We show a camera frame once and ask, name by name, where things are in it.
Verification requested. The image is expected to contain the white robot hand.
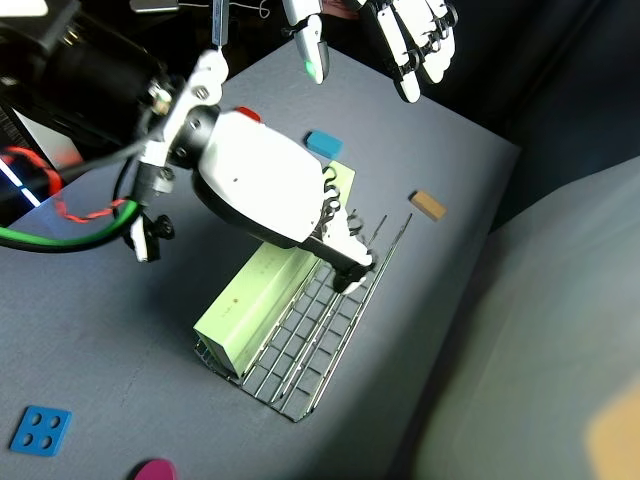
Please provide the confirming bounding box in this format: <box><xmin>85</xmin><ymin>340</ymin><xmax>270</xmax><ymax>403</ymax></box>
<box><xmin>281</xmin><ymin>0</ymin><xmax>459</xmax><ymax>105</ymax></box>
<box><xmin>191</xmin><ymin>107</ymin><xmax>377</xmax><ymax>297</ymax></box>

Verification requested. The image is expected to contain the light green book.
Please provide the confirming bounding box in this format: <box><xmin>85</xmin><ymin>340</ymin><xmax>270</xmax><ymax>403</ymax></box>
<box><xmin>192</xmin><ymin>159</ymin><xmax>357</xmax><ymax>379</ymax></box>

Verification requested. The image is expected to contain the red toy block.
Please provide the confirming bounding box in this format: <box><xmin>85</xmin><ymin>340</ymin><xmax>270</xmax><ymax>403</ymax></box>
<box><xmin>234</xmin><ymin>105</ymin><xmax>265</xmax><ymax>125</ymax></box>

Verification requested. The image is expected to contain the blue oval toy block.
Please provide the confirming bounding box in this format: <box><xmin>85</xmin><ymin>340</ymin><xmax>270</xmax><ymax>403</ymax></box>
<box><xmin>303</xmin><ymin>130</ymin><xmax>346</xmax><ymax>162</ymax></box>

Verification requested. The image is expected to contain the silver metal rod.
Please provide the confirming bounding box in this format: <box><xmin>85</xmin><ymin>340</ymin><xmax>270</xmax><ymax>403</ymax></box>
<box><xmin>210</xmin><ymin>0</ymin><xmax>231</xmax><ymax>50</ymax></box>

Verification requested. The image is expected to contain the small wooden block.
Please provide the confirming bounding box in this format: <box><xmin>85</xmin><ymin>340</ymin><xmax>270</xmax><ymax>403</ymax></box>
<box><xmin>409</xmin><ymin>189</ymin><xmax>448</xmax><ymax>223</ymax></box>

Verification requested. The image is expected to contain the grey table cloth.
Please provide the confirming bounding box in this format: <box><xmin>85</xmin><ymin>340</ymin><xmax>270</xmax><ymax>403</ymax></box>
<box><xmin>0</xmin><ymin>37</ymin><xmax>524</xmax><ymax>480</ymax></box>

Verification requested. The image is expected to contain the pink round disc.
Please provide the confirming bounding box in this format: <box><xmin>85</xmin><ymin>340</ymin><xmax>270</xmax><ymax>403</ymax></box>
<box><xmin>131</xmin><ymin>457</ymin><xmax>178</xmax><ymax>480</ymax></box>

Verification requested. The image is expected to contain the blue square block with holes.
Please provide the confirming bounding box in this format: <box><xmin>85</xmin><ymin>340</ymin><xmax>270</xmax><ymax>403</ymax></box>
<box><xmin>8</xmin><ymin>404</ymin><xmax>73</xmax><ymax>458</ymax></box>

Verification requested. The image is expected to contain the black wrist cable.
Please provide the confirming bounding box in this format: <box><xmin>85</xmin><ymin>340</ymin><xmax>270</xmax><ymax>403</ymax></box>
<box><xmin>58</xmin><ymin>142</ymin><xmax>152</xmax><ymax>182</ymax></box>

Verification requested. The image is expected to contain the silver wire file rack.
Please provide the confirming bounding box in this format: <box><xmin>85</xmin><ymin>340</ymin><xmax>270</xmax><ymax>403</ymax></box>
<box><xmin>193</xmin><ymin>212</ymin><xmax>415</xmax><ymax>424</ymax></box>

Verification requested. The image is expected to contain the green cable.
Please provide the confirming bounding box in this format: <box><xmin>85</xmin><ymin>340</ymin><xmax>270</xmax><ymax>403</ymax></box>
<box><xmin>0</xmin><ymin>198</ymin><xmax>142</xmax><ymax>254</ymax></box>

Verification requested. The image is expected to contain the red black twisted cable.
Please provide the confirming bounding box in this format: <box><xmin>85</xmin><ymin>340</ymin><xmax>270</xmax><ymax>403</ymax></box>
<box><xmin>3</xmin><ymin>145</ymin><xmax>132</xmax><ymax>222</ymax></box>

